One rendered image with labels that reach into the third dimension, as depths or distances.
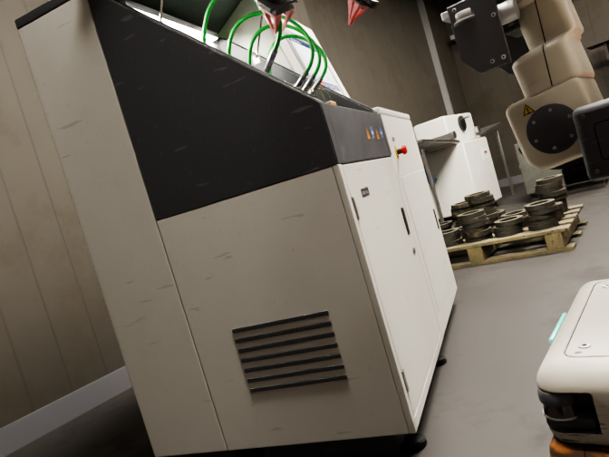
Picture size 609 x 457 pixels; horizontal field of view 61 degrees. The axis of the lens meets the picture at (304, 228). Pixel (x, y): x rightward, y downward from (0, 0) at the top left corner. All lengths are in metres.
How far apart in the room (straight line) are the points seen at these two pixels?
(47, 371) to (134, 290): 1.33
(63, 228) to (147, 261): 1.46
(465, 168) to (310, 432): 4.46
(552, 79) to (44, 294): 2.47
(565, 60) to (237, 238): 0.89
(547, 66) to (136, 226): 1.15
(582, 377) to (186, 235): 1.03
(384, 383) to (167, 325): 0.67
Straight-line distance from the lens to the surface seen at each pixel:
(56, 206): 3.05
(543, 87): 1.23
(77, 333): 3.00
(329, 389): 1.47
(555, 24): 1.28
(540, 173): 5.79
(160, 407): 1.77
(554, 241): 3.39
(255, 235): 1.42
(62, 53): 1.77
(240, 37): 2.23
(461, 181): 5.73
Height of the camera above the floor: 0.74
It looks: 3 degrees down
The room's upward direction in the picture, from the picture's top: 16 degrees counter-clockwise
